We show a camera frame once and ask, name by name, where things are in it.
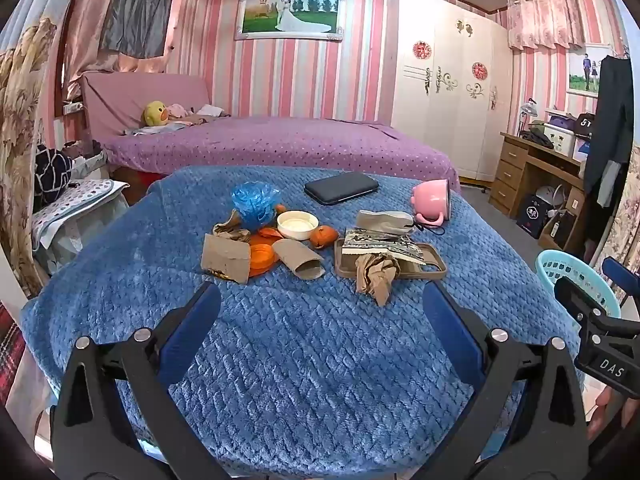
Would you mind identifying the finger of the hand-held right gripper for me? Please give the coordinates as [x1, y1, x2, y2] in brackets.
[601, 256, 640, 306]
[554, 276, 610, 332]

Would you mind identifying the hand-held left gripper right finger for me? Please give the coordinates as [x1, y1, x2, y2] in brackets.
[422, 280, 591, 480]

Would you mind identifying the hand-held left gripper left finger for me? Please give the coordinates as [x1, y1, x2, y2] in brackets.
[50, 282, 236, 480]

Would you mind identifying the light blue plastic basket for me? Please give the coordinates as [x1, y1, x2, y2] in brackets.
[535, 250, 623, 321]

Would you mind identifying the torn cardboard piece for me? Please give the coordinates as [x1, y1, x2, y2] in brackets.
[201, 234, 251, 285]

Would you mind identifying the brown paper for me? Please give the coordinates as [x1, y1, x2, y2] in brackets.
[354, 254, 401, 307]

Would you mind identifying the patterned paper packet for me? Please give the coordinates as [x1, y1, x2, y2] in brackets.
[342, 229, 426, 263]

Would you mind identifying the brown wrapper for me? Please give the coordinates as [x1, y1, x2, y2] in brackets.
[212, 210, 251, 243]

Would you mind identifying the cardboard tube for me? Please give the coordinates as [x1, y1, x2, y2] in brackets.
[272, 238, 326, 281]

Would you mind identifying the blue plastic bag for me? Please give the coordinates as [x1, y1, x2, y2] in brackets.
[231, 181, 282, 233]

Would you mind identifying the white round lid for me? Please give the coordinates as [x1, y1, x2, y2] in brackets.
[276, 210, 319, 241]

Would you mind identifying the round orange peel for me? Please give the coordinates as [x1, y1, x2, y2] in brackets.
[309, 225, 341, 250]

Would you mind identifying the person's right hand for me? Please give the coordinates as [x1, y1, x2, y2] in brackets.
[586, 385, 626, 443]

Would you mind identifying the floral curtain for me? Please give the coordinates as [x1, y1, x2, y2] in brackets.
[0, 17, 58, 301]
[595, 145, 640, 306]

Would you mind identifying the brown phone case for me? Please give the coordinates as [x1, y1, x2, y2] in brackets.
[334, 239, 448, 279]

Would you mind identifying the cardboard box with bottle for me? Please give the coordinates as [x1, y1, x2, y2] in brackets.
[540, 210, 576, 253]

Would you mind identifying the black paper bag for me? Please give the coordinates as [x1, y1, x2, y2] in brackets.
[515, 192, 551, 238]

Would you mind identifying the white fan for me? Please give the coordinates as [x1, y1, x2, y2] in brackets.
[535, 185, 566, 211]

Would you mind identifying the blue fleece blanket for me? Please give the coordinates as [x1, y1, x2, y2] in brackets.
[20, 165, 586, 471]

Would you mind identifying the pink cup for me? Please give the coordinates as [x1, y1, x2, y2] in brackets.
[411, 179, 451, 231]

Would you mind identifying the wooden desk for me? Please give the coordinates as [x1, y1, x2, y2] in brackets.
[490, 132, 588, 256]

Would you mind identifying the white storage box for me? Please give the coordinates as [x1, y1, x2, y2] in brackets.
[542, 110, 581, 156]

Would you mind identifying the dark hanging coat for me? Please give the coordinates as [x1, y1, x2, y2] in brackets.
[582, 55, 636, 196]

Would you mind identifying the dotted white cloth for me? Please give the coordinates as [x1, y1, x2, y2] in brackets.
[32, 178, 128, 241]

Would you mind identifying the black smartphone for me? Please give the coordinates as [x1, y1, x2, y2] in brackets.
[304, 172, 380, 206]

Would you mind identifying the red plaid cloth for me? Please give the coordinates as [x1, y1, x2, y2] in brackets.
[0, 305, 26, 406]

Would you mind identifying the desk lamp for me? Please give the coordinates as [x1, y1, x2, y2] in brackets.
[515, 100, 538, 136]

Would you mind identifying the bed with purple cover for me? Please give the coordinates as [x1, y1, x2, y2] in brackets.
[102, 115, 461, 193]

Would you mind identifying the framed portrait photo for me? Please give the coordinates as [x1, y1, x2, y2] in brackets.
[567, 45, 613, 96]

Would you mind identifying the black white patterned bag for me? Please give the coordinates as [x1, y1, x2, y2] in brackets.
[34, 145, 73, 206]

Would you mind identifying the yellow duck plush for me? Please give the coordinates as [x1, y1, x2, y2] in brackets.
[141, 101, 168, 128]

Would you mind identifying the white wardrobe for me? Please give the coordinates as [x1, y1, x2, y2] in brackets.
[390, 0, 513, 183]

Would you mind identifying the pink covered headboard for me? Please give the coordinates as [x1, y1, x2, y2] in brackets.
[80, 71, 211, 141]

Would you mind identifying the pink curtain valance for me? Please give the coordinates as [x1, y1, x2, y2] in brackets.
[506, 0, 576, 51]

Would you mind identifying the pink window curtain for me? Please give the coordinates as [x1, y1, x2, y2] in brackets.
[62, 0, 126, 101]

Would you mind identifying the grey window curtain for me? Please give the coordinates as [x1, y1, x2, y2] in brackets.
[97, 0, 178, 58]

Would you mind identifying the framed wedding photo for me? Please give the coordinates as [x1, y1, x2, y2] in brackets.
[235, 0, 346, 42]

